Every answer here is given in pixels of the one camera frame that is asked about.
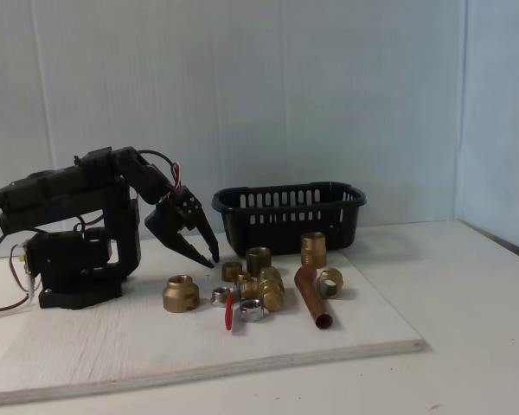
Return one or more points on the small controller circuit board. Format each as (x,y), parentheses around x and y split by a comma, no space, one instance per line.
(23,259)

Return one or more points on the brass threaded adapter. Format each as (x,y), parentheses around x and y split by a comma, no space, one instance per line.
(313,250)

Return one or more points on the dark brass sleeve coupling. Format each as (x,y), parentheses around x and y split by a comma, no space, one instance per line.
(258,261)

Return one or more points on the chrome cap nut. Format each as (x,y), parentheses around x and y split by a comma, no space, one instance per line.
(253,314)

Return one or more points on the small silver threaded bushing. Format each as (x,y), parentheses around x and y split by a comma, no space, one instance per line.
(218,297)

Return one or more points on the black slotted plastic basket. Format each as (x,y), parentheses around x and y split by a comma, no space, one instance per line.
(281,240)

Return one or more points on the white painted wooden board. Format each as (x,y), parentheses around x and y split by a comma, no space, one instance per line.
(112,346)

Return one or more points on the large brass reducer coupling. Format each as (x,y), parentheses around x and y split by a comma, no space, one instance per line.
(181,298)

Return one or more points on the copper pipe piece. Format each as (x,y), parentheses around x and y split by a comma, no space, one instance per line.
(313,302)

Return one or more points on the small brass hex nipple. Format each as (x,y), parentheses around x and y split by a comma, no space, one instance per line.
(230,271)

